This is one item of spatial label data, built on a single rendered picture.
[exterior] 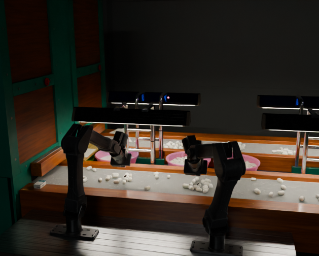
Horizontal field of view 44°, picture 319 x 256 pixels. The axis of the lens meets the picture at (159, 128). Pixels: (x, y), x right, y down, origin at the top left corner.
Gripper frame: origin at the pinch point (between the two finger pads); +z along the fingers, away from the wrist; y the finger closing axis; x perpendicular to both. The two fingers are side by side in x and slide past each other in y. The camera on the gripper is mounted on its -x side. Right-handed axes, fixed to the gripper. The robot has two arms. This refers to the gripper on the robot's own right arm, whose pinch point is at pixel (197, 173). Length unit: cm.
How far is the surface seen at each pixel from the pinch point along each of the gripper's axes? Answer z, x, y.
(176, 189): 12.5, 4.9, 10.6
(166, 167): 28.8, -12.0, 19.9
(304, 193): 17, 1, -50
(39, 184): -3, 12, 75
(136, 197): -2.8, 14.4, 26.3
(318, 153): 69, -43, -69
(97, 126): 62, -51, 78
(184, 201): -3.0, 14.5, 4.0
